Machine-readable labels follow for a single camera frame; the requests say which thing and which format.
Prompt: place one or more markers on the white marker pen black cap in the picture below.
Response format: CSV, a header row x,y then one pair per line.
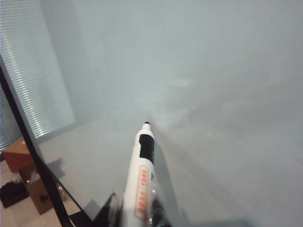
x,y
142,179

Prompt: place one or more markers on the brown cardboard box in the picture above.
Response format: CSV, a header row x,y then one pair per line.
x,y
35,184

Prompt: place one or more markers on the red flat box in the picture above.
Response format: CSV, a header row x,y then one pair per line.
x,y
17,162

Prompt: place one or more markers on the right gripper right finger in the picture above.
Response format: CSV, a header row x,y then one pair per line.
x,y
158,212

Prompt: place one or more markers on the whiteboard with black frame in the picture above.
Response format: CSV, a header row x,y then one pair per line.
x,y
201,71

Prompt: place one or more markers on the black bag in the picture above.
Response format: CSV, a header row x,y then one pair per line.
x,y
13,194

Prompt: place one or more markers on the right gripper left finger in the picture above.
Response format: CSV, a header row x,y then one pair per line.
x,y
111,212

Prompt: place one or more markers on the white window blinds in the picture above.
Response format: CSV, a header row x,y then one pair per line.
x,y
9,123

